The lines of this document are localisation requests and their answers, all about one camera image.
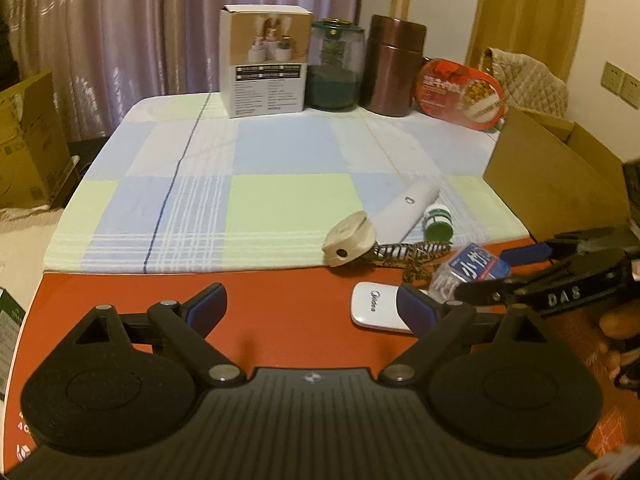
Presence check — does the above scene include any purple curtain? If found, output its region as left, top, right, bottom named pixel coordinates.
left=0, top=0, right=371, bottom=144

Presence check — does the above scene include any leopard print hair clip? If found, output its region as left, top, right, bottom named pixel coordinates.
left=372, top=239, right=454, bottom=284

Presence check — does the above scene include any white product box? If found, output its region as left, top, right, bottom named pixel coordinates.
left=218, top=3, right=315, bottom=120

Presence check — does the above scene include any white remote control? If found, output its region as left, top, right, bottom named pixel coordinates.
left=349, top=281, right=436, bottom=336

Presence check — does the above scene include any red instant food bowl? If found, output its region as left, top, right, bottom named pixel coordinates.
left=413, top=57, right=509, bottom=133

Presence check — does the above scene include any person's right hand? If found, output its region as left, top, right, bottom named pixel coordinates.
left=597, top=299, right=640, bottom=392

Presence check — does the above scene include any green capped bottle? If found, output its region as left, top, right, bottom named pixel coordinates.
left=422, top=203, right=455, bottom=244

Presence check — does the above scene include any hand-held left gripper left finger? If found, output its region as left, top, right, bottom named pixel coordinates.
left=56, top=283, right=246, bottom=389

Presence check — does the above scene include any green glass jar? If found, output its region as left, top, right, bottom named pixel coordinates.
left=304, top=18, right=368, bottom=112

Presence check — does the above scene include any checked pastel tablecloth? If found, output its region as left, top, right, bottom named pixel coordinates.
left=43, top=90, right=530, bottom=274

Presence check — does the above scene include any beige wall socket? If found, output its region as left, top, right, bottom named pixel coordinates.
left=601, top=60, right=626, bottom=95
left=618, top=70, right=640, bottom=109

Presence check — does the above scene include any dark low stand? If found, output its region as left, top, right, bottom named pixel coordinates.
left=67, top=138, right=109, bottom=197

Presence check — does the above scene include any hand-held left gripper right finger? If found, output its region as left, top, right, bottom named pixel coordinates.
left=378, top=283, right=568, bottom=388

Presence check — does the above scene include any brown cardboard box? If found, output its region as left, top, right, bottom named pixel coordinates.
left=482, top=107, right=634, bottom=247

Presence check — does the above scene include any brown metal canister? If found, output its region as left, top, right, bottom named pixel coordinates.
left=363, top=13, right=427, bottom=118

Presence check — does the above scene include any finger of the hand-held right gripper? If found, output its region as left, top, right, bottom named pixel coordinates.
left=499, top=232, right=581, bottom=267
left=456, top=278, right=522, bottom=307

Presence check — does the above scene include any beige quilted cushion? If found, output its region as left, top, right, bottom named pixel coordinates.
left=478, top=47, right=569, bottom=124

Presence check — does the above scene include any large worn cardboard box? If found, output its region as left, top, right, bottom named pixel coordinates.
left=0, top=70, right=74, bottom=210

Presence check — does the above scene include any white tube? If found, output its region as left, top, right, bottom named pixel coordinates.
left=372, top=181, right=441, bottom=247

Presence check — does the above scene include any green printed box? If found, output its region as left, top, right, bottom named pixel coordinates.
left=0, top=287, right=27, bottom=402

